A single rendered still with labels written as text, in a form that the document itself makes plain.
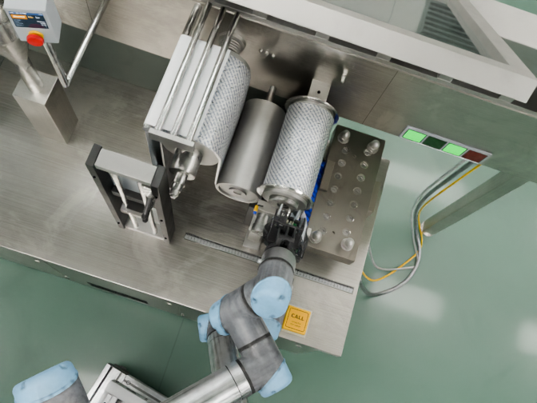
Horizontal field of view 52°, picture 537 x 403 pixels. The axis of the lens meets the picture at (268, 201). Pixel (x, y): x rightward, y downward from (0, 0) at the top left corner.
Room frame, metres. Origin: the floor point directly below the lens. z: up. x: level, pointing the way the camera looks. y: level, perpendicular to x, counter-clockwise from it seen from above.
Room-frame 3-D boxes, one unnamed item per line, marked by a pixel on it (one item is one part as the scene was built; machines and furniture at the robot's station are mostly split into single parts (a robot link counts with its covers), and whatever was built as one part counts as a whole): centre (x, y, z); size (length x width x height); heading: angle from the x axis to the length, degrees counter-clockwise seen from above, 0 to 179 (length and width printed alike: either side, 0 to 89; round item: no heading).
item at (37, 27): (0.43, 0.51, 1.66); 0.07 x 0.07 x 0.10; 23
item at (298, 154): (0.57, 0.11, 1.16); 0.39 x 0.23 x 0.51; 95
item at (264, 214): (0.41, 0.00, 1.05); 0.06 x 0.05 x 0.31; 5
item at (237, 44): (0.72, 0.24, 1.33); 0.07 x 0.07 x 0.07; 5
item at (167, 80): (0.58, 0.31, 1.17); 0.34 x 0.05 x 0.54; 5
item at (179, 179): (0.35, 0.21, 1.33); 0.06 x 0.03 x 0.03; 5
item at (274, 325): (0.19, -0.12, 1.11); 0.11 x 0.08 x 0.09; 5
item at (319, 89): (0.75, -0.01, 1.28); 0.06 x 0.05 x 0.02; 5
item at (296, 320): (0.24, -0.22, 0.91); 0.07 x 0.07 x 0.02; 5
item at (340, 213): (0.63, -0.20, 1.00); 0.40 x 0.16 x 0.06; 5
